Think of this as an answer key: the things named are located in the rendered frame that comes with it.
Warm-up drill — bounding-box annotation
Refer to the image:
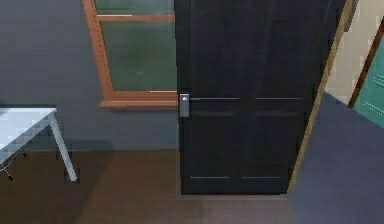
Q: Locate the silver door handle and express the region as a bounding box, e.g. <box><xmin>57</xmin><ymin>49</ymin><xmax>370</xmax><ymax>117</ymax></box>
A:
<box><xmin>179</xmin><ymin>93</ymin><xmax>191</xmax><ymax>118</ymax></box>

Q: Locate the brown framed window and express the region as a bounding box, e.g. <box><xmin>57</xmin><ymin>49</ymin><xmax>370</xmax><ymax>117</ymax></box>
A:
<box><xmin>82</xmin><ymin>0</ymin><xmax>179</xmax><ymax>110</ymax></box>

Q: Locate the black panelled room door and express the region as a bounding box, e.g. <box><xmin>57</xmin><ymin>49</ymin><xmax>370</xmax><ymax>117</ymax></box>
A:
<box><xmin>173</xmin><ymin>0</ymin><xmax>348</xmax><ymax>196</ymax></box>

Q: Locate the teal door with brown frame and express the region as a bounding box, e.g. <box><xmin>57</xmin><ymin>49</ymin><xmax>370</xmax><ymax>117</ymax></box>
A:
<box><xmin>347</xmin><ymin>17</ymin><xmax>384</xmax><ymax>129</ymax></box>

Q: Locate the white table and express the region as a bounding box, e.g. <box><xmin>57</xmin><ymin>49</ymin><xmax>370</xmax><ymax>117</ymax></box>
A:
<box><xmin>0</xmin><ymin>106</ymin><xmax>79</xmax><ymax>183</ymax></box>

